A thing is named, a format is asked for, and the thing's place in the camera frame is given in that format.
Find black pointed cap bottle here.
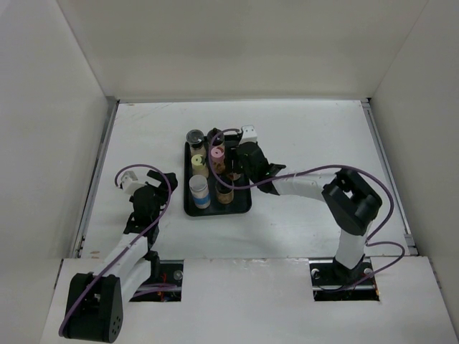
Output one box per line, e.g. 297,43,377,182
215,181,234,205
207,128,224,149

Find pink cap spice shaker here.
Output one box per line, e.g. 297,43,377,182
210,146,226,175

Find silver lid red label jar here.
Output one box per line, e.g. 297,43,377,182
227,172,242,181

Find white lid blue band jar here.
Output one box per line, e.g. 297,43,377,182
189,175,211,209

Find yellow cap spice shaker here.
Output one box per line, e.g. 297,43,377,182
191,154,209,178

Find black grinder clear lid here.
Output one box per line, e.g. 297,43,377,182
186,129,207,157

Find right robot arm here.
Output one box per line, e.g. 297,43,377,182
235,125,382,284

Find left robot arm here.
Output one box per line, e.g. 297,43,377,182
58,167,178,343

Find black plastic tray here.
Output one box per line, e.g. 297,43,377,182
183,143,252,217

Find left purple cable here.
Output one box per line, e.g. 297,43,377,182
59,164,176,338

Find purple cable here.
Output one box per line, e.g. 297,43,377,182
59,164,176,338
207,128,406,291

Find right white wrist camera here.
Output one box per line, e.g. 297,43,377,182
239,125,257,145

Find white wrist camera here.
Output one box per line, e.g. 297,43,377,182
239,125,257,145
120,171,141,196

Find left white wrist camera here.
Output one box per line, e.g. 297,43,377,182
120,171,141,196

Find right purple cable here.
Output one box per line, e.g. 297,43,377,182
207,128,406,291

